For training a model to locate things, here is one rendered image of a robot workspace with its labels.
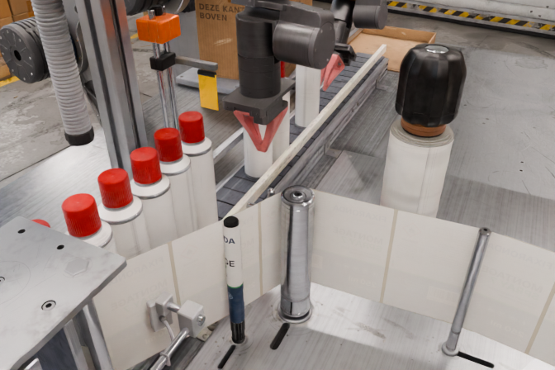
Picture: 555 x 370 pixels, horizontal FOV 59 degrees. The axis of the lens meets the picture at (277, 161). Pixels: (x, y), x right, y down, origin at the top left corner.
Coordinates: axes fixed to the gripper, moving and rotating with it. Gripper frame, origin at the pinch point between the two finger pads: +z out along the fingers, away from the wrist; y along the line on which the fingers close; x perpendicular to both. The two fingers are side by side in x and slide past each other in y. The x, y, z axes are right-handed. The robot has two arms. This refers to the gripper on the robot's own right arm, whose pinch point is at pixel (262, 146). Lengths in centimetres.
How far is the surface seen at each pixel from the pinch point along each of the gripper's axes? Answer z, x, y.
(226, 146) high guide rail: 5.3, 9.6, 5.0
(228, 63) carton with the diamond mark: 12, 38, 52
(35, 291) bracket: -13.4, -6.0, -42.0
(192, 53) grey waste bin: 77, 159, 196
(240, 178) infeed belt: 13.4, 8.9, 7.7
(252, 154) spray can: 8.2, 6.7, 8.6
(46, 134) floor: 101, 200, 106
